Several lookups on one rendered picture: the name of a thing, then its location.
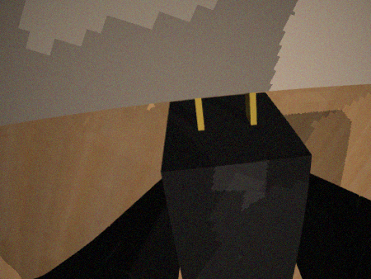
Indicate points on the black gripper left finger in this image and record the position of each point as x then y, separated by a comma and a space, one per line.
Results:
138, 245

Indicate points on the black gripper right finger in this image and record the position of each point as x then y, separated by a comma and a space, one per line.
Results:
336, 233

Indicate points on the black two-prong plug charger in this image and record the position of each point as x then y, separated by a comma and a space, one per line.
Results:
235, 177

